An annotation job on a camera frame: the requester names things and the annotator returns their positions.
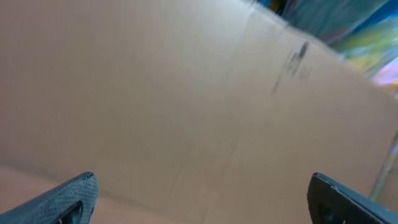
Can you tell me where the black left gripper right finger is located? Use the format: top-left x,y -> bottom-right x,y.
307,173 -> 397,224

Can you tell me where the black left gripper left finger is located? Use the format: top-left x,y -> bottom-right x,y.
1,172 -> 98,224

